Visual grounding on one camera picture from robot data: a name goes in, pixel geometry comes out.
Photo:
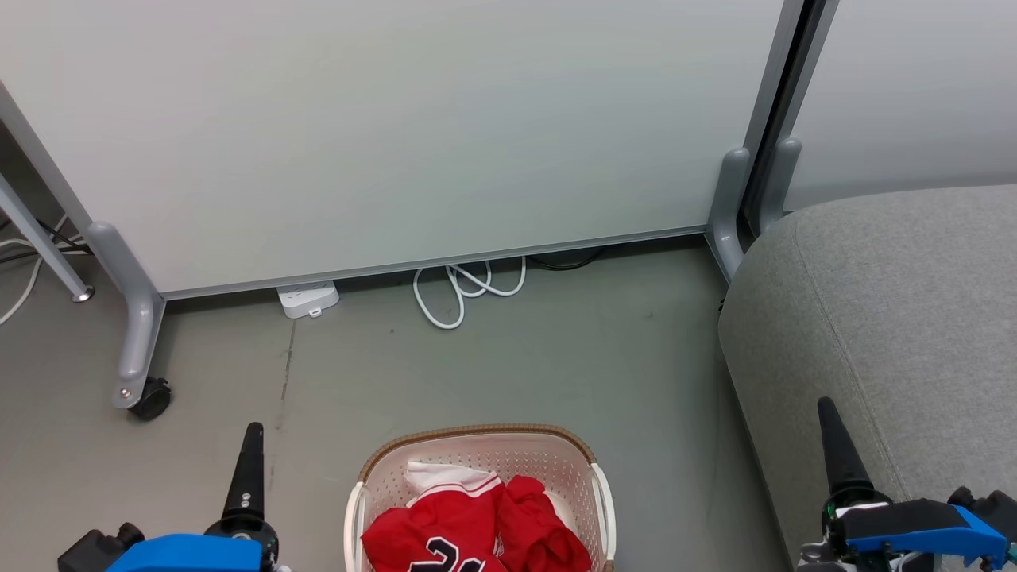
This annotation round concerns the grey partition foot with caster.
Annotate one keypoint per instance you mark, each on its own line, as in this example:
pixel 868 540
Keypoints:
pixel 139 318

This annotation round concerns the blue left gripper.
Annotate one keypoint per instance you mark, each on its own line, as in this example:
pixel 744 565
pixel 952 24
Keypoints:
pixel 191 554

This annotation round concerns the narrow white partition panel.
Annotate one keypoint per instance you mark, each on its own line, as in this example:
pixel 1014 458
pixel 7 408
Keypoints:
pixel 914 79

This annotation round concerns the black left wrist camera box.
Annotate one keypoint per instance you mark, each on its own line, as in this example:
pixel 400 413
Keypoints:
pixel 91 552

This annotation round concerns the large white partition panel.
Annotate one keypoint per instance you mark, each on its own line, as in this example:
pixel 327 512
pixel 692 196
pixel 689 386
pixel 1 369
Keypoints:
pixel 397 119

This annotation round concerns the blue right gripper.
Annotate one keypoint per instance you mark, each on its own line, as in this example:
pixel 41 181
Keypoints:
pixel 922 528

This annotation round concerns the white power strip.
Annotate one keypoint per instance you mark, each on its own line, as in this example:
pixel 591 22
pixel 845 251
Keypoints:
pixel 306 298

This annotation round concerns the grey fabric sofa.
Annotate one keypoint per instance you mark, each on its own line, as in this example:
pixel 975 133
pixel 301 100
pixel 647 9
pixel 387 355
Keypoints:
pixel 914 318

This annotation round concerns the red hooded sweatshirt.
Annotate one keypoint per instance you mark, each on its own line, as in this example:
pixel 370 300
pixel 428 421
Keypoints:
pixel 540 532

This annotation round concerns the black caster wheel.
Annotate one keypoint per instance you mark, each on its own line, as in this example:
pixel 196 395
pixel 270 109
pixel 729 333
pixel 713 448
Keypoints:
pixel 152 400

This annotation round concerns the beige plastic laundry basket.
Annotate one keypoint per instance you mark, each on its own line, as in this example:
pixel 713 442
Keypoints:
pixel 516 453

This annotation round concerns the grey metal table leg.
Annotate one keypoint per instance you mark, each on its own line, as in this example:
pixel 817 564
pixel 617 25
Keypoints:
pixel 40 240

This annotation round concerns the red basketball jersey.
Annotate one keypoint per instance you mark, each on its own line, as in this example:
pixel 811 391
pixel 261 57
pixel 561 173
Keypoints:
pixel 429 520

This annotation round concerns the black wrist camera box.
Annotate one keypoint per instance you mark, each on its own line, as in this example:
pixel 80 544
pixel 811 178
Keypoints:
pixel 91 552
pixel 993 508

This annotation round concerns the white garment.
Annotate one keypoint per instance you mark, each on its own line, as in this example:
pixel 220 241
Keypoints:
pixel 559 508

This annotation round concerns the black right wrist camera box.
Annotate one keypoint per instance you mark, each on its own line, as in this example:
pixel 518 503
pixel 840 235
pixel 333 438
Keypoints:
pixel 993 508

